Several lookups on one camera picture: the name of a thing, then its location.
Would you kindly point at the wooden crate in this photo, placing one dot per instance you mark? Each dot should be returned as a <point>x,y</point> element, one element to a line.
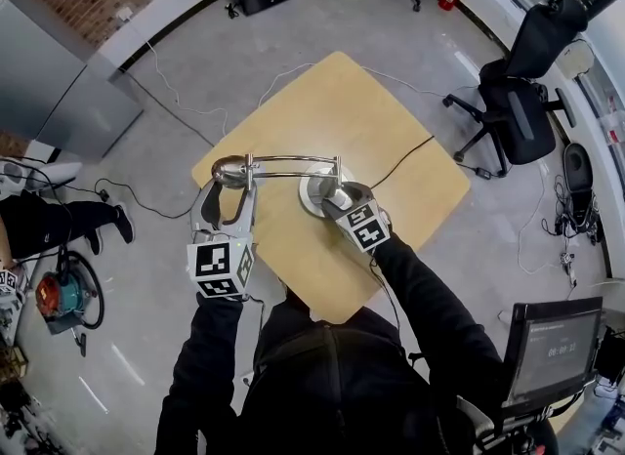
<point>12,358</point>

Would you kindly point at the clear jug red label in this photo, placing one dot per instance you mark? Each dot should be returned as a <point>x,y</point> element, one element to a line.
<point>614,126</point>

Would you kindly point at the silver desk lamp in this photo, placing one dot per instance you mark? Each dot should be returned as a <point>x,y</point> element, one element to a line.
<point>313,188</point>

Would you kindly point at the black power adapter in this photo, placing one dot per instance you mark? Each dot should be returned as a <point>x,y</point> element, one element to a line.
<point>483,172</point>

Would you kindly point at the yellow wooden table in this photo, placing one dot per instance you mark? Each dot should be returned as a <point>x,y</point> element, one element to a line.
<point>351,116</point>

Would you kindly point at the person's left forearm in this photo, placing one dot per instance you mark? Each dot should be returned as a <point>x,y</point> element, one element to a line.
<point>210,345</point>

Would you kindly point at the white cabinet with red sign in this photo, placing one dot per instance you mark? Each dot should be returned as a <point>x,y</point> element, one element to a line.
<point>49,92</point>

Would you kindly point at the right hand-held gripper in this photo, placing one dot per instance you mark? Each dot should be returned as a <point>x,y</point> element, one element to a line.
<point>363,226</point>

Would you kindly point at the white wall outlet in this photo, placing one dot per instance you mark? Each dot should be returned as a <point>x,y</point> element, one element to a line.
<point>126,13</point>

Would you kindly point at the grey round appliance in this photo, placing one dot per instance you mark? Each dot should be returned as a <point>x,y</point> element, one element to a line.
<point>578,165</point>

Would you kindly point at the person's black jacket torso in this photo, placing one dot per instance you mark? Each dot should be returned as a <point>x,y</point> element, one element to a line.
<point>342,384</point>

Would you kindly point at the white plastic device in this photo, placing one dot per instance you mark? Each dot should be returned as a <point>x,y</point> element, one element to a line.
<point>44,175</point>

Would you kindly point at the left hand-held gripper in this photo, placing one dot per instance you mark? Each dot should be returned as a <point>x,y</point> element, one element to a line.
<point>220,267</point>

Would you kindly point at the teal and red vacuum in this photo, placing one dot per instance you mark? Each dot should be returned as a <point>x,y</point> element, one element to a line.
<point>63,297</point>

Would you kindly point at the white bag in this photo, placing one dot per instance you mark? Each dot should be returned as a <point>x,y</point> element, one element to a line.
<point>578,60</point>

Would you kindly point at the person's right forearm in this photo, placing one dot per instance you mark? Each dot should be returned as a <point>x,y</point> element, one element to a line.
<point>425,292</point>

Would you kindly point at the black display screen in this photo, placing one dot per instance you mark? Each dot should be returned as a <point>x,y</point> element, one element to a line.
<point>552,350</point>

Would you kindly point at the black mesh office chair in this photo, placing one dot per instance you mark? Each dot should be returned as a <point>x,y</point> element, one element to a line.
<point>522,111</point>

